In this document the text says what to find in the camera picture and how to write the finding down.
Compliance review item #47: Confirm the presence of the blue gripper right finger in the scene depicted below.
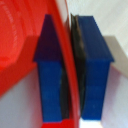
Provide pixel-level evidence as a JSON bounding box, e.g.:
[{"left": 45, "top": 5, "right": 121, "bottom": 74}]
[{"left": 69, "top": 14, "right": 115, "bottom": 122}]

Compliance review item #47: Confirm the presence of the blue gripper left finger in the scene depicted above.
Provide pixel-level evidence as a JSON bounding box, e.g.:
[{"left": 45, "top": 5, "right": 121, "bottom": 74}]
[{"left": 32, "top": 13, "right": 70, "bottom": 123}]

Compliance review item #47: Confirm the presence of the orange-red bowl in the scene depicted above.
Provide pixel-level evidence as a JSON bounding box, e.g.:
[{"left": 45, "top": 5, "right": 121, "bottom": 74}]
[{"left": 0, "top": 0, "right": 83, "bottom": 128}]

